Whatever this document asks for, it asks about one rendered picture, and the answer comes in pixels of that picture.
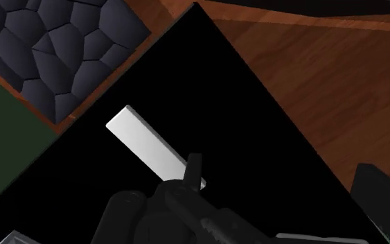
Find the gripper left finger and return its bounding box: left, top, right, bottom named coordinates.
left=91, top=152, right=274, bottom=244

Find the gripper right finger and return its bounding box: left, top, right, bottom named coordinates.
left=350, top=163, right=390, bottom=244

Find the white rectangular bar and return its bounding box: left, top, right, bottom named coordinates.
left=105, top=104, right=207, bottom=192

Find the black table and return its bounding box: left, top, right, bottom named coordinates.
left=0, top=1, right=390, bottom=244

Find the dark stone patterned robot stand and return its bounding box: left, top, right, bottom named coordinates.
left=0, top=0, right=152, bottom=125

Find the grey angular object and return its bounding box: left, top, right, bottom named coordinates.
left=0, top=229, right=42, bottom=244

